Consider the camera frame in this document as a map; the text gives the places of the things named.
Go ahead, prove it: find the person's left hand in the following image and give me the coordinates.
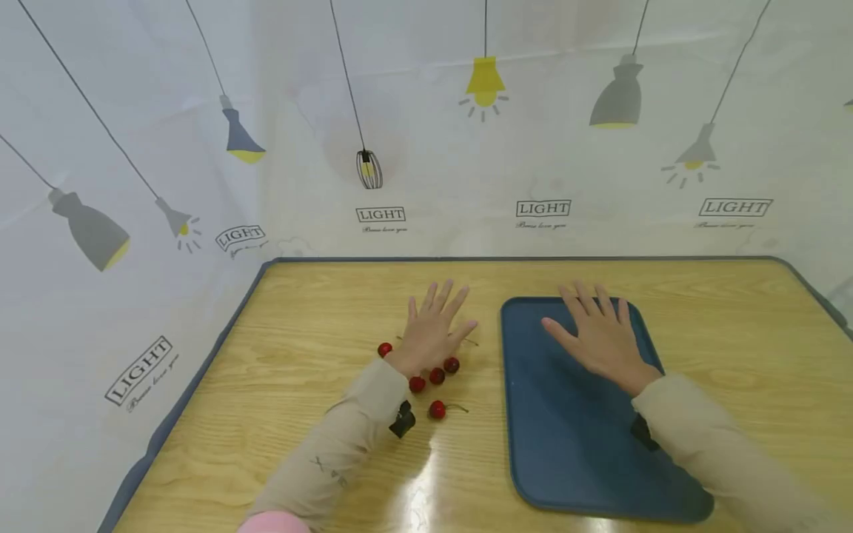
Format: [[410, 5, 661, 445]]
[[387, 279, 479, 378]]

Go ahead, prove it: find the person's right hand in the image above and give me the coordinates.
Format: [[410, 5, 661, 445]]
[[541, 281, 663, 397]]

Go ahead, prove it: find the person's left forearm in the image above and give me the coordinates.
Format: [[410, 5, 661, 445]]
[[247, 358, 411, 532]]

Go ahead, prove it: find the person's right forearm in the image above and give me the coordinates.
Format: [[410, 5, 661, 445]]
[[631, 372, 846, 533]]

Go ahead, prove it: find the blue plastic tray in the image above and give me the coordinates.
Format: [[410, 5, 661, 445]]
[[500, 297, 715, 523]]

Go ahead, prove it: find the black wrist band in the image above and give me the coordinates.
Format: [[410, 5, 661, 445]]
[[389, 400, 417, 439]]

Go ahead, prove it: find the person's body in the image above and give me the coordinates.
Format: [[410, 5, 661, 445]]
[[237, 510, 312, 533]]

